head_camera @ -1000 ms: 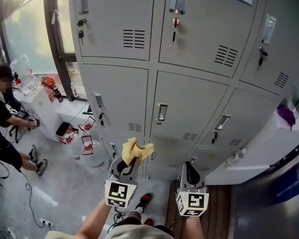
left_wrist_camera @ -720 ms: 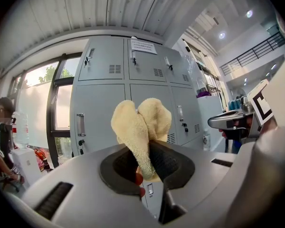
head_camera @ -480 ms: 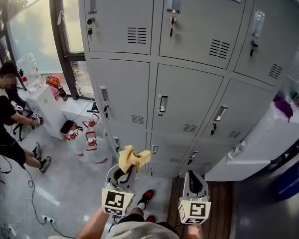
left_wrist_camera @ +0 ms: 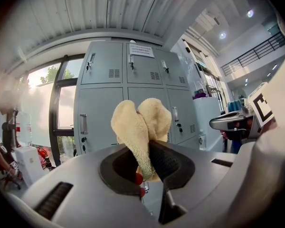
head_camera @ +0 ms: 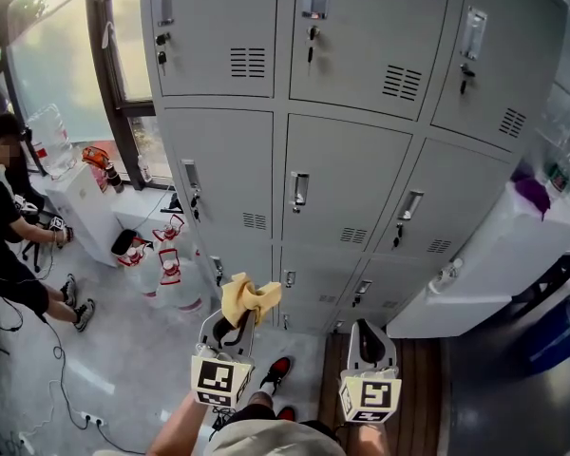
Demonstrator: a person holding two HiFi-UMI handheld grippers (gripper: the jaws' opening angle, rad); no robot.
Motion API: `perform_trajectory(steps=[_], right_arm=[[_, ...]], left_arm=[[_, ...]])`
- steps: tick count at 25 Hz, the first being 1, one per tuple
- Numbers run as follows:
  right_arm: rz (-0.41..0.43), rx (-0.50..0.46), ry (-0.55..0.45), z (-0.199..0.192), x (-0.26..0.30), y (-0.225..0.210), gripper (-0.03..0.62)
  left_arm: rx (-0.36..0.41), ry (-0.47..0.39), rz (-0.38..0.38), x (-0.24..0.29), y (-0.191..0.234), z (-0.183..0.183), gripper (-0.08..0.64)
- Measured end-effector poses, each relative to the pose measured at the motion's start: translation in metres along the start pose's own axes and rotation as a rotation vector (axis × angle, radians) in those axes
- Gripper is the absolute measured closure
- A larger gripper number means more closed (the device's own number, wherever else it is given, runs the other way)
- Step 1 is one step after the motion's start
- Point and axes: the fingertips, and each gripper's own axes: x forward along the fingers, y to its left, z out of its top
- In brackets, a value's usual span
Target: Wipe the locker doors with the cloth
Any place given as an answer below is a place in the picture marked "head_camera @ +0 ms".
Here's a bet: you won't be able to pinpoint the green label plastic bottle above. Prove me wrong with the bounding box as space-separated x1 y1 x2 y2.
545 140 570 194

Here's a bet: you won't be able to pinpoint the purple cloth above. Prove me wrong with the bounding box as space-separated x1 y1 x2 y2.
510 171 552 222

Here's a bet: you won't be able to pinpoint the white water dispenser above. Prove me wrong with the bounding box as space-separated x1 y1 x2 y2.
45 161 124 269

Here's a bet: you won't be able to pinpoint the wooden slat platform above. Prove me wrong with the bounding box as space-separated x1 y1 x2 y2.
317 332 446 456

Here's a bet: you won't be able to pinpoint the grey metal locker door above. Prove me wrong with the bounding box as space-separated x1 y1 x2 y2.
281 113 413 256

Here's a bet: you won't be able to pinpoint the grey metal locker cabinet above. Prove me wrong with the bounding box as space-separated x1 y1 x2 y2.
137 0 569 336

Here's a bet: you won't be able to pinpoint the red handled water jug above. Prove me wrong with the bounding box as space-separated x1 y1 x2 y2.
156 248 205 314
116 237 165 306
151 214 186 251

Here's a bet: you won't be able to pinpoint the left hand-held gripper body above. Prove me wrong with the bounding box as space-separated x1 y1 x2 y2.
190 343 257 410

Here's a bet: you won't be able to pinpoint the person's right forearm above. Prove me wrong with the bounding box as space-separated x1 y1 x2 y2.
349 420 390 456

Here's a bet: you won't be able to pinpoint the yellow wiping cloth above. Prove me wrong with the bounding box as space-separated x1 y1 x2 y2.
219 272 284 330

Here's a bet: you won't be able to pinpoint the person's beige shirt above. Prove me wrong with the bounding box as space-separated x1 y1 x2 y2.
92 418 347 456

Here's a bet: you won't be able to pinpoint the white power strip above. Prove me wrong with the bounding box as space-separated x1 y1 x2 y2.
79 409 108 429

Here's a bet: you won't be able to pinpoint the black thermos bottle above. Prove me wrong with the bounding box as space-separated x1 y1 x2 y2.
104 161 125 195

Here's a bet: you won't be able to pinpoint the small white waste bin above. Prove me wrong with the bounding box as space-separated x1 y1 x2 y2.
109 228 139 268

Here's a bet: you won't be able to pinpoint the large clear dispenser jug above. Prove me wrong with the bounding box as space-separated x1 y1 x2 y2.
26 103 77 180

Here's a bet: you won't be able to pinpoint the low white foam box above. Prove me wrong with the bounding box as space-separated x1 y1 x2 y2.
387 292 514 340

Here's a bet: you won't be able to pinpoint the black framed table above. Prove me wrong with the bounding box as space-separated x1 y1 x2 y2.
510 247 570 320

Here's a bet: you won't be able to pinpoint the empty clear plastic bottle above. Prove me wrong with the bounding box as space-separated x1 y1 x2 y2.
426 256 466 296

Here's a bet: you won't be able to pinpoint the orange pouch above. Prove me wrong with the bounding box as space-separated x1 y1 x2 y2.
81 145 111 168

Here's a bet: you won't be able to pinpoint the person's left forearm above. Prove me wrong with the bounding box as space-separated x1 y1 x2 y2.
146 391 210 456

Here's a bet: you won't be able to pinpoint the black window frame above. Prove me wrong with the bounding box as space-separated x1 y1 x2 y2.
83 0 175 193

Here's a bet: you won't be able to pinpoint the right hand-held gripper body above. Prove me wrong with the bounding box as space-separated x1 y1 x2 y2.
337 368 404 425

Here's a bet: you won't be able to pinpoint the person's leg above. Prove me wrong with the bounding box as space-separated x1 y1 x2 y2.
246 389 275 410

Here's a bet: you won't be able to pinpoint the person's black shorts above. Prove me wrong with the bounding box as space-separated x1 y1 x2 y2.
213 404 276 429

